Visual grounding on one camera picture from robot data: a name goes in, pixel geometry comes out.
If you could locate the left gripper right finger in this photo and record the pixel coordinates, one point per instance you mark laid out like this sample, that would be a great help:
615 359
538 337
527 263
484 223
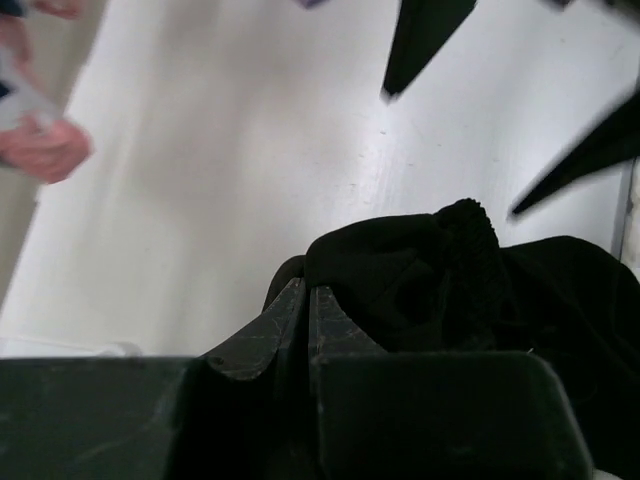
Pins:
332 331

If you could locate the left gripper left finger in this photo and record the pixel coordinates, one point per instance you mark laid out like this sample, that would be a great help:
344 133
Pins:
248 354

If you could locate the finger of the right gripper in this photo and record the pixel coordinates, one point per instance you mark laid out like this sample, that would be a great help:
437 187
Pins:
610 139
422 29

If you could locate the black trousers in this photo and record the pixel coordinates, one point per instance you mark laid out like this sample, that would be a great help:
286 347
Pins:
442 282

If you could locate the blurred person hand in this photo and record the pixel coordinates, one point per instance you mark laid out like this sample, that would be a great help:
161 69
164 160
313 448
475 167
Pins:
36 137

